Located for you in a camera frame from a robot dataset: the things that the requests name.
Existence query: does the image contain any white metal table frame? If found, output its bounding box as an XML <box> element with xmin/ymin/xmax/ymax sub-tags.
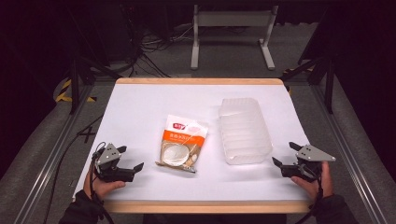
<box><xmin>190</xmin><ymin>4</ymin><xmax>280</xmax><ymax>71</ymax></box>

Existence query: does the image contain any clear plastic container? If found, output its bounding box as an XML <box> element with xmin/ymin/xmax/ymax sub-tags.
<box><xmin>218</xmin><ymin>97</ymin><xmax>274</xmax><ymax>166</ymax></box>

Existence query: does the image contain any person's left hand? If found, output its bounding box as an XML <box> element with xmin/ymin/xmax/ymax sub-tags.
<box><xmin>83</xmin><ymin>173</ymin><xmax>126</xmax><ymax>201</ymax></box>

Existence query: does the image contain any person's right hand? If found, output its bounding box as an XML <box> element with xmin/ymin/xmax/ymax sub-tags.
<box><xmin>290</xmin><ymin>161</ymin><xmax>333</xmax><ymax>201</ymax></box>

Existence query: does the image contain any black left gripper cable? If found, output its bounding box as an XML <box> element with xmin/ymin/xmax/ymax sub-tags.
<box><xmin>89</xmin><ymin>141</ymin><xmax>115</xmax><ymax>224</ymax></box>

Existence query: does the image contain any bundle of floor cables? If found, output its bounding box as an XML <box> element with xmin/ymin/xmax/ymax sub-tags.
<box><xmin>122</xmin><ymin>22</ymin><xmax>194</xmax><ymax>78</ymax></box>

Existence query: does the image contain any orange and white snack packet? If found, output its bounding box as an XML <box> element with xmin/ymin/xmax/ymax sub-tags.
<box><xmin>155</xmin><ymin>114</ymin><xmax>209</xmax><ymax>175</ymax></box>

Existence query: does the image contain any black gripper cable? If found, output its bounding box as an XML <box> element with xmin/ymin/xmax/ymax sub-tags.
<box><xmin>89</xmin><ymin>141</ymin><xmax>115</xmax><ymax>224</ymax></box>
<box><xmin>293</xmin><ymin>169</ymin><xmax>325</xmax><ymax>224</ymax></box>

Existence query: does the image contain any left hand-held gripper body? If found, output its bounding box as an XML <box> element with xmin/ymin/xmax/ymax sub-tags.
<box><xmin>93</xmin><ymin>143</ymin><xmax>136</xmax><ymax>183</ymax></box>

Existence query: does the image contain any black metal stand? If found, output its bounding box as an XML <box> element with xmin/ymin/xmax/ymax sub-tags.
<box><xmin>68</xmin><ymin>55</ymin><xmax>123</xmax><ymax>115</ymax></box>
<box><xmin>280</xmin><ymin>55</ymin><xmax>336</xmax><ymax>115</ymax></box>

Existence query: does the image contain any black floor cable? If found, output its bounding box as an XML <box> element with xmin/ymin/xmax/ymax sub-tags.
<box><xmin>42</xmin><ymin>114</ymin><xmax>105</xmax><ymax>224</ymax></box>

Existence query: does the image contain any aluminium rail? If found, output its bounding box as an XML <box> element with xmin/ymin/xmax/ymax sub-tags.
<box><xmin>310</xmin><ymin>83</ymin><xmax>390</xmax><ymax>224</ymax></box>
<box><xmin>12</xmin><ymin>83</ymin><xmax>96</xmax><ymax>224</ymax></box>

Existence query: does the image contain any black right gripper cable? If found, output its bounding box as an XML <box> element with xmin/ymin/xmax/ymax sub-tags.
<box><xmin>293</xmin><ymin>169</ymin><xmax>325</xmax><ymax>224</ymax></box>

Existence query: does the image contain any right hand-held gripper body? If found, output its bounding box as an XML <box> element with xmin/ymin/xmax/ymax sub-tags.
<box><xmin>280</xmin><ymin>144</ymin><xmax>337</xmax><ymax>183</ymax></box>

